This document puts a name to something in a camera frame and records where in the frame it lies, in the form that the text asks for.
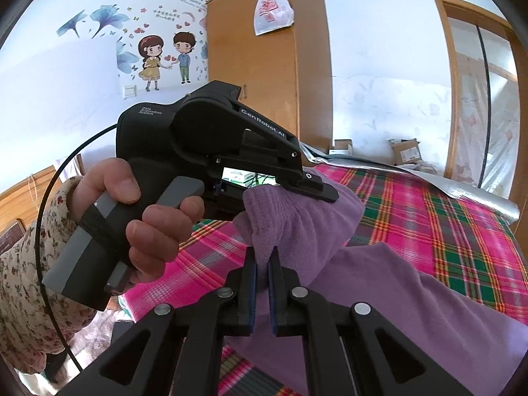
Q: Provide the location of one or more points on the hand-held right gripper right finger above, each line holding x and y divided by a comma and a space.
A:
272, 297

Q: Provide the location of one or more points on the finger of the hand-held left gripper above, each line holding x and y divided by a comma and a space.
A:
309, 181

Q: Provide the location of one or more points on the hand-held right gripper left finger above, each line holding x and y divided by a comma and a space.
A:
252, 293

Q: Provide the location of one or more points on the purple fleece garment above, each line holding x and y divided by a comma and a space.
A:
371, 297

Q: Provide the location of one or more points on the person's left forearm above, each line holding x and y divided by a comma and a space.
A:
24, 288

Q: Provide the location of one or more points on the person's left hand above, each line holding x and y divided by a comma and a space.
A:
152, 243

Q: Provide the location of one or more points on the brown cardboard box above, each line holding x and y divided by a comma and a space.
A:
406, 152

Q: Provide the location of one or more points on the clear plastic bags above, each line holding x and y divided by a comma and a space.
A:
420, 169

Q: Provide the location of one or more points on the wooden wardrobe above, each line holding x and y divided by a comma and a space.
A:
264, 70

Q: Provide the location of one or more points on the plaid bed sheet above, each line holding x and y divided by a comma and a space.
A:
433, 222

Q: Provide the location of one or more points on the brown wooden furniture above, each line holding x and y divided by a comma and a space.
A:
24, 189

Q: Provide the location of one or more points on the silver quilted mat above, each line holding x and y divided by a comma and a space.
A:
466, 194

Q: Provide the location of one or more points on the white plastic bag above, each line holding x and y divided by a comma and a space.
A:
272, 12

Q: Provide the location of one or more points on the white wall switch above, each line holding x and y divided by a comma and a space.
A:
129, 90

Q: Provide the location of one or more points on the cartoon wall sticker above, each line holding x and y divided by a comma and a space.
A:
152, 53

